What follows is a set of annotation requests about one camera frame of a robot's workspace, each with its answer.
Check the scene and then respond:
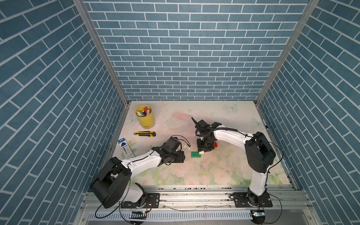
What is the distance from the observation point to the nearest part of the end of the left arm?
635 mm

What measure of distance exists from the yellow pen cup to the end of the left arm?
0.34 metres

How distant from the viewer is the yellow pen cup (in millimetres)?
966
